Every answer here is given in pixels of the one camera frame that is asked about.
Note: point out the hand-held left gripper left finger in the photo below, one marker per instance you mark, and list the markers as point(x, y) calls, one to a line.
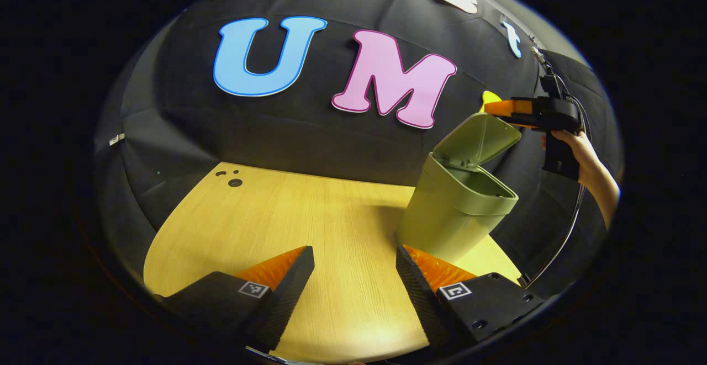
point(287, 293)

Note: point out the green desktop garbage bin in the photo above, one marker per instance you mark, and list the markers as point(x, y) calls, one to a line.
point(458, 210)

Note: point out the silver cloth clip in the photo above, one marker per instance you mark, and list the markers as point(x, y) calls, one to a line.
point(116, 139)

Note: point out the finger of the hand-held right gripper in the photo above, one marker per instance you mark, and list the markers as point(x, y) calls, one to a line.
point(527, 123)
point(511, 106)

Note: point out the black backdrop cloth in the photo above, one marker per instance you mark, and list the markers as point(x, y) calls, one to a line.
point(309, 127)

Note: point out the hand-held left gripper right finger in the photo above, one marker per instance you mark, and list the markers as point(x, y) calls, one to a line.
point(420, 299)

